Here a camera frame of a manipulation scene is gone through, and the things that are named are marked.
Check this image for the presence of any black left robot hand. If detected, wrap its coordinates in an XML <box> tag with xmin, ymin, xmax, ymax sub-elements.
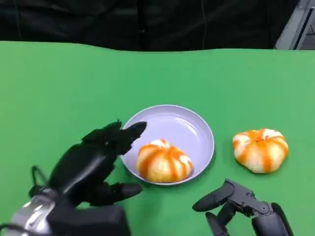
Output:
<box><xmin>48</xmin><ymin>119</ymin><xmax>148</xmax><ymax>207</ymax></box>

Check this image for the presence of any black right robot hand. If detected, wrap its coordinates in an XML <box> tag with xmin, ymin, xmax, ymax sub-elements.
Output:
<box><xmin>192</xmin><ymin>178</ymin><xmax>295</xmax><ymax>236</ymax></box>

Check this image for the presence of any orange and white bread roll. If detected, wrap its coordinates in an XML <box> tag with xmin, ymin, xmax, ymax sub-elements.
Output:
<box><xmin>232</xmin><ymin>128</ymin><xmax>289</xmax><ymax>175</ymax></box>
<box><xmin>135</xmin><ymin>139</ymin><xmax>193</xmax><ymax>183</ymax></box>

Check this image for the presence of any green table cloth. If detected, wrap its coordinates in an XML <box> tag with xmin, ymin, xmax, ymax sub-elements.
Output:
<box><xmin>0</xmin><ymin>40</ymin><xmax>315</xmax><ymax>236</ymax></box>

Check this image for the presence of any lilac plate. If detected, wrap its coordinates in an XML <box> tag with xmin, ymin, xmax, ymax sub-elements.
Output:
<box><xmin>120</xmin><ymin>104</ymin><xmax>215</xmax><ymax>186</ymax></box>

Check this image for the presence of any black backdrop cloth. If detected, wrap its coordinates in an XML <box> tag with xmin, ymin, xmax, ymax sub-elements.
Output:
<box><xmin>0</xmin><ymin>0</ymin><xmax>298</xmax><ymax>52</ymax></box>

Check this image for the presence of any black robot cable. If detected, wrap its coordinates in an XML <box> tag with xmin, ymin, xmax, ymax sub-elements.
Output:
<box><xmin>29</xmin><ymin>165</ymin><xmax>50</xmax><ymax>197</ymax></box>

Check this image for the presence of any grey metal frame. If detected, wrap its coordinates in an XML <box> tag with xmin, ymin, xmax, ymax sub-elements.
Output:
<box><xmin>274</xmin><ymin>0</ymin><xmax>315</xmax><ymax>51</ymax></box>

